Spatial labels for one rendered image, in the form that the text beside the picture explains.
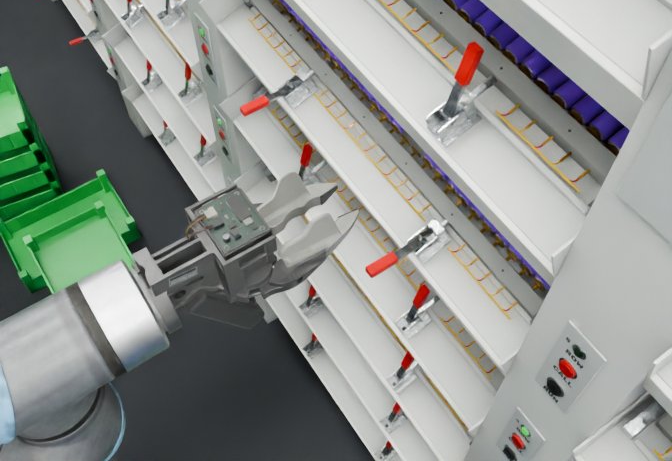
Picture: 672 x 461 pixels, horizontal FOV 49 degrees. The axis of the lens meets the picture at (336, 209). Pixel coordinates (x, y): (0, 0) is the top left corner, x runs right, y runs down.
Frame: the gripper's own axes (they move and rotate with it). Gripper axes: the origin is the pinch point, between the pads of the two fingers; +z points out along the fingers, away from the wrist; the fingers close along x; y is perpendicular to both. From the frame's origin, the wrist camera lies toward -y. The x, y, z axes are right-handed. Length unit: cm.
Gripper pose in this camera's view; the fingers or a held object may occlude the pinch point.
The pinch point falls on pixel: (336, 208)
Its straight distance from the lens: 74.1
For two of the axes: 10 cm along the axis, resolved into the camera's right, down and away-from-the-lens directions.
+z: 8.3, -4.6, 3.1
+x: -5.6, -6.9, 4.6
